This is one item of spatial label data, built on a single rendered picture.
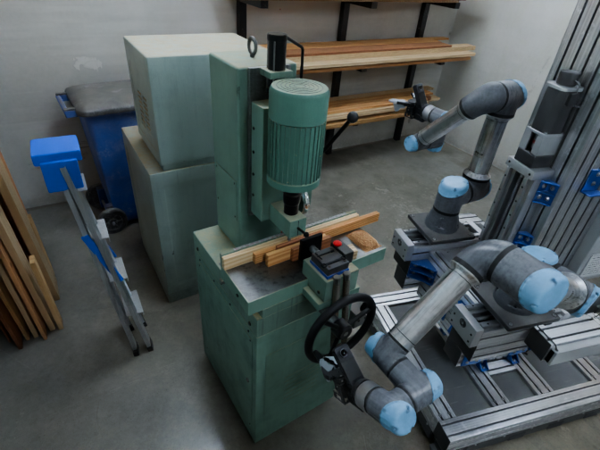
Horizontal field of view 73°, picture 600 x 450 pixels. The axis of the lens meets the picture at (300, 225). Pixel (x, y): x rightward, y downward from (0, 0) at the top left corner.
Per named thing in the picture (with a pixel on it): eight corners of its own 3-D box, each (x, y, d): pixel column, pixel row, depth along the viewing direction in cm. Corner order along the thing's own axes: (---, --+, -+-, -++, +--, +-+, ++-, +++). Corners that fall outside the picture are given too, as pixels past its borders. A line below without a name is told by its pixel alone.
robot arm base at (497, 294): (516, 283, 157) (526, 263, 152) (545, 312, 146) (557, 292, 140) (484, 288, 153) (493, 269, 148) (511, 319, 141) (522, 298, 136)
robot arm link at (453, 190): (428, 203, 184) (435, 177, 176) (448, 196, 190) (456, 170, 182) (447, 216, 175) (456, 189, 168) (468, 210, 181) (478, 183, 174)
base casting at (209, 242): (255, 339, 140) (255, 320, 135) (193, 248, 178) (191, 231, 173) (354, 294, 162) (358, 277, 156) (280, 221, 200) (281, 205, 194)
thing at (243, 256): (224, 270, 139) (223, 259, 136) (221, 267, 141) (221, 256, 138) (357, 224, 168) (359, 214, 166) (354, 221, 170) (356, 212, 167)
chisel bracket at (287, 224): (288, 242, 141) (289, 222, 136) (268, 222, 150) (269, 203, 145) (305, 237, 145) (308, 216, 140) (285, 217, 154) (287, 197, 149)
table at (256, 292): (262, 337, 125) (262, 323, 121) (220, 278, 145) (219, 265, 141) (401, 273, 154) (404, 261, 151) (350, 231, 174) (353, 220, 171)
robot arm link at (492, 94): (492, 105, 146) (407, 159, 190) (511, 103, 151) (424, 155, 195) (479, 77, 148) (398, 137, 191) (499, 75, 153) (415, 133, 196)
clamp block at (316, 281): (322, 303, 134) (325, 283, 129) (300, 279, 143) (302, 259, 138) (356, 287, 141) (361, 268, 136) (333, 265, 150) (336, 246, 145)
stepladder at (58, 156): (126, 362, 211) (28, 162, 139) (118, 328, 229) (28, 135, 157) (157, 349, 217) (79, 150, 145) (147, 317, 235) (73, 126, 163)
